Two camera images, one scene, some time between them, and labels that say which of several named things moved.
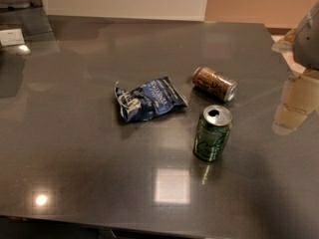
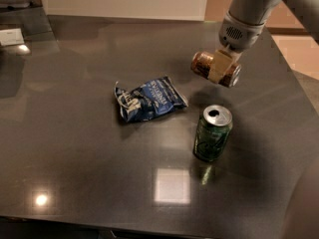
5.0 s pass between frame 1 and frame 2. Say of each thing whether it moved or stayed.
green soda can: stayed
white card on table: stayed
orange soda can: moved
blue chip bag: stayed
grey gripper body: moved
